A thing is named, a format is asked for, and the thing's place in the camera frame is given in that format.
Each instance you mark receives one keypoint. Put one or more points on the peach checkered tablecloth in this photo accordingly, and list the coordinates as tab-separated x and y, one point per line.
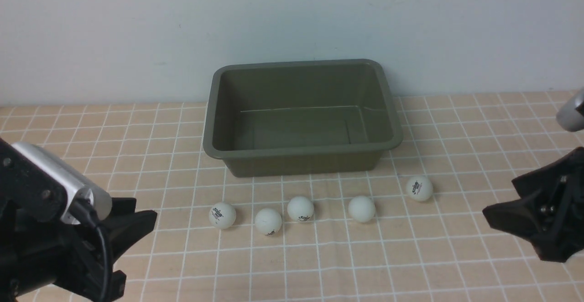
442	250

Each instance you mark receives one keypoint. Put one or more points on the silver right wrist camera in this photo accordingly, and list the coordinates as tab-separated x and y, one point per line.
570	116

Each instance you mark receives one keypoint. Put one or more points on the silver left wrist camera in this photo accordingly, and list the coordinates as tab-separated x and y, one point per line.
75	184

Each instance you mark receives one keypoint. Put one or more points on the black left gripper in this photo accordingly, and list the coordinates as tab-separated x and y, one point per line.
38	249

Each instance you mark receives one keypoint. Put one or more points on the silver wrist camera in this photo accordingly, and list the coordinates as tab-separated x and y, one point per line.
75	184
570	116

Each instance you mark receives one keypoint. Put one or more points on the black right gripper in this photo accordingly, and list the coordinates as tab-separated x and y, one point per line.
549	210

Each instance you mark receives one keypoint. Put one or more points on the olive green plastic bin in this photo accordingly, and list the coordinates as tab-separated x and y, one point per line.
296	118

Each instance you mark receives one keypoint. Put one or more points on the white ball logo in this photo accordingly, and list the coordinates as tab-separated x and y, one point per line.
419	188

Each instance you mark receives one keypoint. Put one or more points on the white ball with logo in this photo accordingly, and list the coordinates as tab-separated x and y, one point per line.
300	209

